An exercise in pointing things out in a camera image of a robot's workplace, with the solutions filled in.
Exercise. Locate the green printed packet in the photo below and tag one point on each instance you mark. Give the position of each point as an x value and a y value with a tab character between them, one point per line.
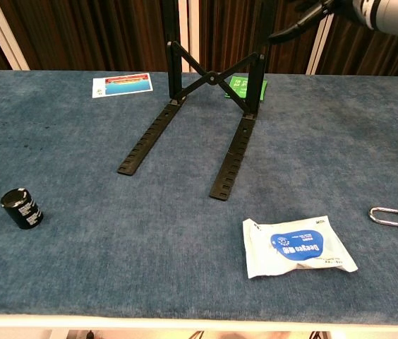
238	84

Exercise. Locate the blue red picture card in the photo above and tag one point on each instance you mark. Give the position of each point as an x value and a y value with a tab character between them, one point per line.
125	86

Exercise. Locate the white blue wet wipes pack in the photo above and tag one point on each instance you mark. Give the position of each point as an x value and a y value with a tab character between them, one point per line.
298	247

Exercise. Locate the blue table cloth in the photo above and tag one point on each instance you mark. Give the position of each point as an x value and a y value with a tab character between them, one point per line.
149	247

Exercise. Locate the small black cylindrical can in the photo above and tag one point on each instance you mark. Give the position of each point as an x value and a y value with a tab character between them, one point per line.
22	210

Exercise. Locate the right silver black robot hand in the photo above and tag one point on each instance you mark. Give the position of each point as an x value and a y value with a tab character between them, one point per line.
336	5

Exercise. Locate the black folding laptop stand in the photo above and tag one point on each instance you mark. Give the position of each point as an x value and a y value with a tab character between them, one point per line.
234	155

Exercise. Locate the white frame post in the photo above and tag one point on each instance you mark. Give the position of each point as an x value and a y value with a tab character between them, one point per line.
3	35
188	21
320	49

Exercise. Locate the brass padlock with steel shackle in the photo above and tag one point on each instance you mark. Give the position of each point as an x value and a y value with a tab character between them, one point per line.
396	223

